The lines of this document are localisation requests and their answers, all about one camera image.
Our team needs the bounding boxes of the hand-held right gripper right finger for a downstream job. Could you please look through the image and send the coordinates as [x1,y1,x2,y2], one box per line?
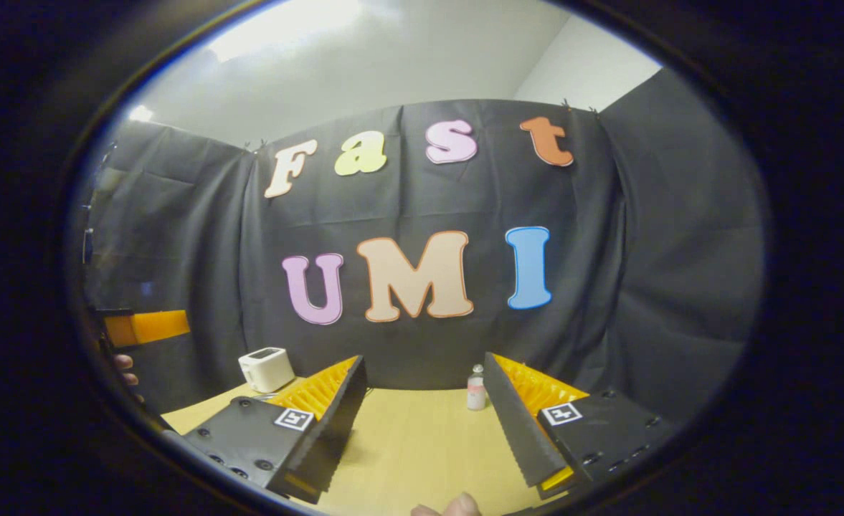
[483,351,677,500]

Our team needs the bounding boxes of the white toaster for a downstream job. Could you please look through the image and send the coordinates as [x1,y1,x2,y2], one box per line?
[238,347,295,393]

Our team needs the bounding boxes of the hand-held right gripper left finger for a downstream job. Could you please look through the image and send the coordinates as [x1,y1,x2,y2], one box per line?
[181,355,369,505]

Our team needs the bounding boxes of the clear bottle with pink label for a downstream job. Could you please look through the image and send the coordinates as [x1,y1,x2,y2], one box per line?
[466,364,488,411]

